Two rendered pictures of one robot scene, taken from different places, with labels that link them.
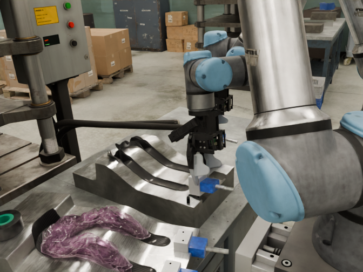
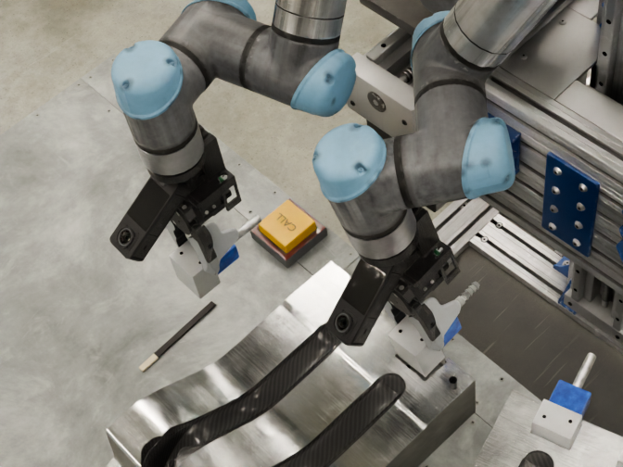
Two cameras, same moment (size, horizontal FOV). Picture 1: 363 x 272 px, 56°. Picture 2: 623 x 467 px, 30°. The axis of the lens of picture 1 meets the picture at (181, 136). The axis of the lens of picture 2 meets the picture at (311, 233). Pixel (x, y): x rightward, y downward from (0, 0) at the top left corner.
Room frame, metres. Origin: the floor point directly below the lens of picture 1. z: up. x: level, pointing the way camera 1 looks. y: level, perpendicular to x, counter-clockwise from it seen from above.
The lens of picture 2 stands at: (0.67, 0.64, 2.18)
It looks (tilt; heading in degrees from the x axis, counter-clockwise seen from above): 54 degrees down; 293
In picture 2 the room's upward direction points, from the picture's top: 12 degrees counter-clockwise
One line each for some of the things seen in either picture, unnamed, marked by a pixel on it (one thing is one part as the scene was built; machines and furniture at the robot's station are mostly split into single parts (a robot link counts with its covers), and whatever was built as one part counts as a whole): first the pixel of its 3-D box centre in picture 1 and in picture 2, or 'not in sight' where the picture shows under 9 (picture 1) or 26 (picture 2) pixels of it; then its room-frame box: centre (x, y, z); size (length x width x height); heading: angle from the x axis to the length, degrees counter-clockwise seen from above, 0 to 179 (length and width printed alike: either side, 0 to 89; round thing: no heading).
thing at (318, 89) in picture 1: (295, 86); not in sight; (3.84, -1.34, 0.28); 0.61 x 0.41 x 0.15; 61
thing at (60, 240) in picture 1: (92, 232); not in sight; (0.69, 0.23, 0.90); 0.26 x 0.18 x 0.08; 73
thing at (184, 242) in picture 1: (202, 247); (571, 397); (0.66, -0.04, 0.86); 0.13 x 0.05 x 0.05; 73
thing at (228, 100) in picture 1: (217, 95); (188, 180); (1.14, -0.13, 1.09); 0.09 x 0.08 x 0.12; 56
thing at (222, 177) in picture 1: (216, 181); not in sight; (0.94, -0.10, 0.87); 0.05 x 0.05 x 0.04; 56
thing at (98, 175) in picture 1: (150, 171); (259, 453); (1.02, 0.11, 0.87); 0.50 x 0.26 x 0.14; 56
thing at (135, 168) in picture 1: (151, 161); (267, 434); (1.01, 0.10, 0.92); 0.35 x 0.16 x 0.09; 56
